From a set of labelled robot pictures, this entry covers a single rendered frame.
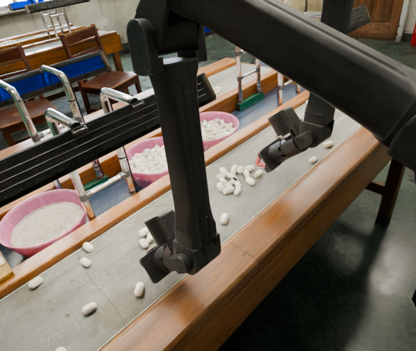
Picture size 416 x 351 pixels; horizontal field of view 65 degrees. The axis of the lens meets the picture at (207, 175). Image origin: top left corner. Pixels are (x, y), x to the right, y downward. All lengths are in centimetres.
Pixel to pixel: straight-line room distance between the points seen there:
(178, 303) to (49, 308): 31
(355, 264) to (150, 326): 131
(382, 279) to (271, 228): 103
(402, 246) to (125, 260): 151
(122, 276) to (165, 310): 18
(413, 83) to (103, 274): 79
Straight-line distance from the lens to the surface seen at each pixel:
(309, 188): 104
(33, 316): 92
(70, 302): 90
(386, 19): 559
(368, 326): 168
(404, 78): 32
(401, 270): 192
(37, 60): 350
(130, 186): 108
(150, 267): 76
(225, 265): 82
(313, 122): 85
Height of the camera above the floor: 140
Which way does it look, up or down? 35 degrees down
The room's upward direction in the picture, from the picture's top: 8 degrees counter-clockwise
